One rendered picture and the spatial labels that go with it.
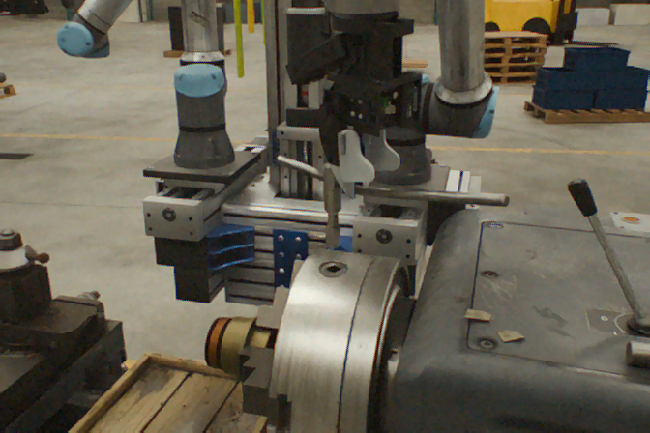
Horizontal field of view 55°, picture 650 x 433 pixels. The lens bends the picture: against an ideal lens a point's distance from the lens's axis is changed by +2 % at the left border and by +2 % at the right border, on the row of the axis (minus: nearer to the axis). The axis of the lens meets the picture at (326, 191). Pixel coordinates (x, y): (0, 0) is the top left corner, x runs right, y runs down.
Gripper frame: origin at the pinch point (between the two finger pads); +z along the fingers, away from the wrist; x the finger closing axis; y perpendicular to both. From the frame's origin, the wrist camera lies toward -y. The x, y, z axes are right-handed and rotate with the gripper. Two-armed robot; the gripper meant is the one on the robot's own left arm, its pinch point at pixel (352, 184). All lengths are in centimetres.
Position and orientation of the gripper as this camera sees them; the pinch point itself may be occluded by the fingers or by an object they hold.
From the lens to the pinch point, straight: 73.2
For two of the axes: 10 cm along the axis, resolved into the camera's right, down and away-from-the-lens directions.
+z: 0.3, 9.1, 4.2
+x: 7.2, -3.2, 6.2
